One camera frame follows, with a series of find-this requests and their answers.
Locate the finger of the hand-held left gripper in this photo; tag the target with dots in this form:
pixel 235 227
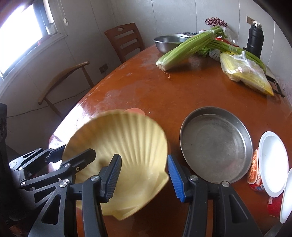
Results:
pixel 41 157
pixel 79 159

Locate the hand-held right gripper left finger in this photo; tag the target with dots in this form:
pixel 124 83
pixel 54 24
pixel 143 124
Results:
pixel 115 173

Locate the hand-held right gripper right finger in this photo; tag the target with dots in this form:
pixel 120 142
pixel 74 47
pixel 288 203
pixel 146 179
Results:
pixel 175 180

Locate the yellow shell-shaped plate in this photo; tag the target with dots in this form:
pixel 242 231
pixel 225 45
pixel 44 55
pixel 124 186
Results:
pixel 127 136

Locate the white disposable bowl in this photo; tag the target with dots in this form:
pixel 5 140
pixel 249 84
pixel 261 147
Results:
pixel 271 164
pixel 288 200

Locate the crumpled plastic wrap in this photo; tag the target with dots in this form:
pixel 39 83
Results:
pixel 54 141

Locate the round metal pan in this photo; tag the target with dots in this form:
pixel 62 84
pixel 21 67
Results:
pixel 216 141

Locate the light wooden chair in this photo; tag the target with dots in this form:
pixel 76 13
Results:
pixel 68 70

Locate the dark wooden slatted chair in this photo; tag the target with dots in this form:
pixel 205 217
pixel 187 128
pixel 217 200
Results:
pixel 123 43

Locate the window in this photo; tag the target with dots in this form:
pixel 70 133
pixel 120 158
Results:
pixel 18 34

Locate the bagged yellow corn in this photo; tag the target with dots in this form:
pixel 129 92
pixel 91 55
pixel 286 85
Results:
pixel 246 73

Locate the glass jar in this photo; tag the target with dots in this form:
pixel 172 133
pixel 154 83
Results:
pixel 51 29

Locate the celery bunch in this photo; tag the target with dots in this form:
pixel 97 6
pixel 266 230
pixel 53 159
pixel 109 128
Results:
pixel 180 51

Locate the white foam fruit net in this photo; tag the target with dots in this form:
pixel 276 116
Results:
pixel 214 54

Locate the stainless steel bowl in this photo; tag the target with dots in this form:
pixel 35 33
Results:
pixel 166 44

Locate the green vegetable stalk bunch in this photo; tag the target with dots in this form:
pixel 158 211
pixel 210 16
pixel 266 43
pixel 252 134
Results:
pixel 228 46

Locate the blue patterned bowl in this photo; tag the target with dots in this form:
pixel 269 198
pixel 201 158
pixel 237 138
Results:
pixel 189 34

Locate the red food packaging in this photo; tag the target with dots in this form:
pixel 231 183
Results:
pixel 229 39

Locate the black thermos bottle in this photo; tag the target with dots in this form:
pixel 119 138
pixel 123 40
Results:
pixel 254 41

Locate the wall power outlet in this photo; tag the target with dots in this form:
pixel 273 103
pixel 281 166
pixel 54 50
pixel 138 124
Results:
pixel 103 68

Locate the wall switch plate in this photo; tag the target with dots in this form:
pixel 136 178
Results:
pixel 250 20

